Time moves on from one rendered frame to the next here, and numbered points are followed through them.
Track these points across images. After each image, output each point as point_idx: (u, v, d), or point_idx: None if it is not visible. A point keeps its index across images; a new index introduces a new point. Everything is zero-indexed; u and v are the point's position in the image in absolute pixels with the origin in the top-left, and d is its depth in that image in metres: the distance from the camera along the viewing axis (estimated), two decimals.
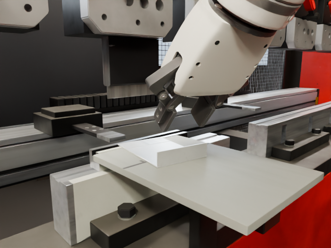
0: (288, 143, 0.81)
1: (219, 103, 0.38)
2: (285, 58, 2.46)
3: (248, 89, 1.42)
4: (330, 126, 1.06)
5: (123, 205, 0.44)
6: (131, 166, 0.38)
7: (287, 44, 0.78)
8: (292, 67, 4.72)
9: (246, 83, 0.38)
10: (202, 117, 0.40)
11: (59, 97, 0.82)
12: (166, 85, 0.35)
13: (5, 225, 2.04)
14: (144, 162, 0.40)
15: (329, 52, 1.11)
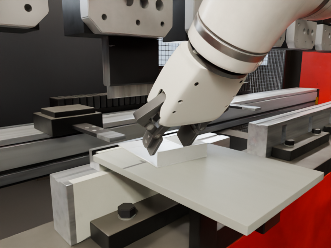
0: (288, 143, 0.81)
1: (202, 128, 0.41)
2: (285, 58, 2.46)
3: (248, 89, 1.42)
4: (330, 126, 1.06)
5: (123, 205, 0.44)
6: (131, 166, 0.38)
7: (287, 44, 0.78)
8: (292, 67, 4.72)
9: (226, 108, 0.41)
10: (187, 140, 0.43)
11: (59, 97, 0.82)
12: (152, 115, 0.38)
13: (5, 225, 2.04)
14: (144, 162, 0.40)
15: (329, 52, 1.11)
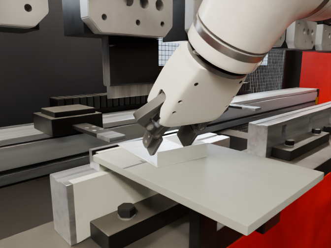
0: (288, 143, 0.81)
1: (202, 128, 0.41)
2: (285, 58, 2.46)
3: (248, 89, 1.42)
4: (330, 126, 1.06)
5: (123, 205, 0.44)
6: (131, 166, 0.38)
7: (287, 44, 0.78)
8: (292, 67, 4.72)
9: (226, 109, 0.42)
10: (187, 140, 0.43)
11: (59, 97, 0.82)
12: (152, 115, 0.38)
13: (5, 225, 2.04)
14: (144, 162, 0.40)
15: (329, 52, 1.11)
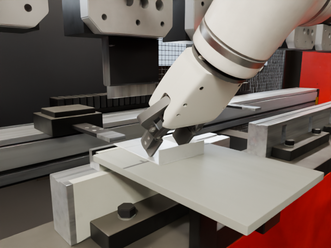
0: (288, 143, 0.81)
1: (199, 129, 0.43)
2: (285, 58, 2.46)
3: (248, 89, 1.42)
4: (330, 126, 1.06)
5: (123, 205, 0.44)
6: (131, 166, 0.38)
7: (287, 44, 0.78)
8: (292, 67, 4.72)
9: None
10: (183, 140, 0.44)
11: (59, 97, 0.82)
12: None
13: (5, 225, 2.04)
14: (144, 162, 0.40)
15: (329, 52, 1.11)
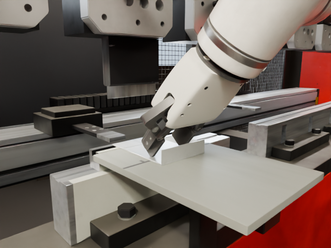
0: (288, 143, 0.81)
1: (199, 128, 0.43)
2: (285, 58, 2.46)
3: (248, 89, 1.42)
4: (330, 126, 1.06)
5: (123, 205, 0.44)
6: (131, 166, 0.38)
7: (287, 44, 0.78)
8: (292, 67, 4.72)
9: None
10: (184, 140, 0.45)
11: (59, 97, 0.82)
12: None
13: (5, 225, 2.04)
14: (144, 162, 0.40)
15: (329, 52, 1.11)
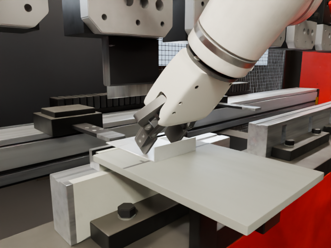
0: (288, 143, 0.81)
1: (190, 126, 0.45)
2: (285, 58, 2.46)
3: (248, 89, 1.42)
4: (330, 126, 1.06)
5: (123, 205, 0.44)
6: (131, 166, 0.38)
7: (287, 44, 0.78)
8: (292, 67, 4.72)
9: None
10: (176, 138, 0.46)
11: (59, 97, 0.82)
12: None
13: (5, 225, 2.04)
14: (144, 162, 0.40)
15: (329, 52, 1.11)
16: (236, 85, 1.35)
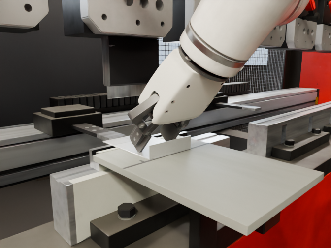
0: (288, 143, 0.81)
1: (185, 125, 0.46)
2: (285, 58, 2.46)
3: (248, 89, 1.42)
4: (330, 126, 1.06)
5: (123, 205, 0.44)
6: (131, 166, 0.38)
7: (287, 44, 0.78)
8: (292, 67, 4.72)
9: None
10: (171, 136, 0.47)
11: (59, 97, 0.82)
12: None
13: (5, 225, 2.04)
14: (144, 162, 0.40)
15: (329, 52, 1.11)
16: (236, 85, 1.35)
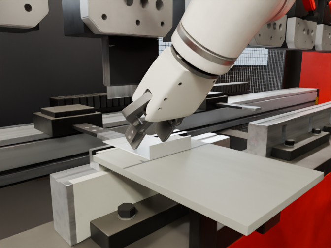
0: (288, 143, 0.81)
1: (179, 123, 0.47)
2: (285, 58, 2.46)
3: (248, 89, 1.42)
4: (330, 126, 1.06)
5: (123, 205, 0.44)
6: (131, 166, 0.38)
7: (287, 44, 0.78)
8: (292, 67, 4.72)
9: None
10: (165, 134, 0.48)
11: (59, 97, 0.82)
12: None
13: (5, 225, 2.04)
14: (144, 162, 0.40)
15: (329, 52, 1.11)
16: (236, 85, 1.35)
